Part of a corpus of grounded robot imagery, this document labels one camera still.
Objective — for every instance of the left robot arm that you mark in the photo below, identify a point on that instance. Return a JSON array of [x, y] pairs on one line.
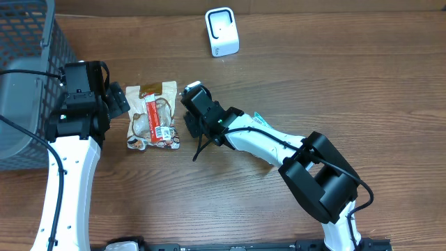
[[75, 132]]

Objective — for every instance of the white barcode scanner stand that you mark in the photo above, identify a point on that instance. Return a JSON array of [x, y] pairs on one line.
[[222, 31]]

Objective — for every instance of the teal wet wipes pack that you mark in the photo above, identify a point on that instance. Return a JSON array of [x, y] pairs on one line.
[[259, 119]]

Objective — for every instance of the grey plastic mesh basket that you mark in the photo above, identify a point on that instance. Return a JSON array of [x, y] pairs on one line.
[[33, 49]]

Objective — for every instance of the red snack bar packet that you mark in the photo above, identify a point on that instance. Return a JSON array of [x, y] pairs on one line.
[[159, 117]]

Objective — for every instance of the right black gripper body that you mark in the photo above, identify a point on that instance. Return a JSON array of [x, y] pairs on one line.
[[197, 125]]

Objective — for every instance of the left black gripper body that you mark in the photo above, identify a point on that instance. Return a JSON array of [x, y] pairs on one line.
[[115, 102]]

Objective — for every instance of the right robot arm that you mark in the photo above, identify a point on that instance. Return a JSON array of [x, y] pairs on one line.
[[318, 176]]

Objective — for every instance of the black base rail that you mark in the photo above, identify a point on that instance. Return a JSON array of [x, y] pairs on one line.
[[299, 245]]

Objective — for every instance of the beige snack bag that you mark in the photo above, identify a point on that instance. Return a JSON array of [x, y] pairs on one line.
[[139, 132]]

